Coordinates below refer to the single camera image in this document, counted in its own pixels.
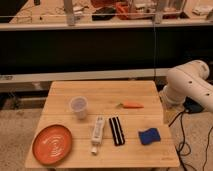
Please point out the orange toy pepper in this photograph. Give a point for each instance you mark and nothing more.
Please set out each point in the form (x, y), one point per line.
(130, 105)

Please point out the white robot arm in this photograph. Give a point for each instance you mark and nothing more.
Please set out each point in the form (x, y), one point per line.
(188, 80)

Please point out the clear plastic cup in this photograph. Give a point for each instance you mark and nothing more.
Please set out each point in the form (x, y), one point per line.
(78, 106)

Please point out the wooden table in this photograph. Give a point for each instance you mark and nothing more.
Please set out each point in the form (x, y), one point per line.
(103, 98)

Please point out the black white striped block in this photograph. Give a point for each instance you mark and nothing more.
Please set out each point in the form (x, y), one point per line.
(117, 132)

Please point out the blue sponge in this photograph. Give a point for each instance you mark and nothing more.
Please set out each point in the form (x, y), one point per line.
(149, 136)

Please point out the orange plate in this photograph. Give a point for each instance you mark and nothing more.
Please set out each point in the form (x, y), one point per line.
(52, 144)

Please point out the cluttered background shelf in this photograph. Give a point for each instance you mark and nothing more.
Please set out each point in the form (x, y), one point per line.
(103, 14)

